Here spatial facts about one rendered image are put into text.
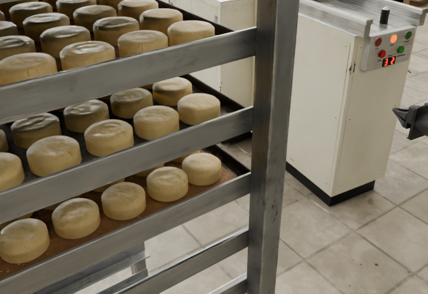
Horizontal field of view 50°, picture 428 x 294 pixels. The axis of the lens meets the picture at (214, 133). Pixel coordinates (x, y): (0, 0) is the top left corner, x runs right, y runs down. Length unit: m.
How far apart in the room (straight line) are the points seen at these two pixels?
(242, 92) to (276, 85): 1.99
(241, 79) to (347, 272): 1.10
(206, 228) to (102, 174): 1.65
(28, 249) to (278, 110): 0.29
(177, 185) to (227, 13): 1.77
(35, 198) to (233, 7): 1.93
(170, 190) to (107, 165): 0.12
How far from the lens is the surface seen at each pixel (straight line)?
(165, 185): 0.55
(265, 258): 0.62
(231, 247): 0.61
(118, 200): 0.53
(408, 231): 2.22
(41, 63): 0.43
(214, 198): 0.54
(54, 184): 0.43
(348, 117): 1.96
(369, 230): 2.17
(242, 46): 0.47
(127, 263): 1.13
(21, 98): 0.39
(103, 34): 0.51
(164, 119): 0.50
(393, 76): 2.06
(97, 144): 0.47
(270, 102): 0.48
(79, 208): 0.53
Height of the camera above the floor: 1.39
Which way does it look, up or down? 30 degrees down
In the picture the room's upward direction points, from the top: 1 degrees counter-clockwise
